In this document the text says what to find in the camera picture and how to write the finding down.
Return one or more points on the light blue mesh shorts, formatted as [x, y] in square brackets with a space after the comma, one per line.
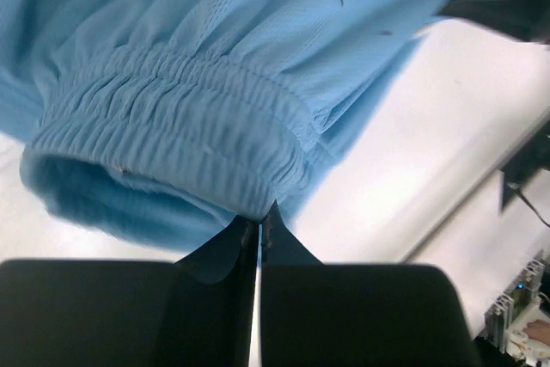
[158, 121]

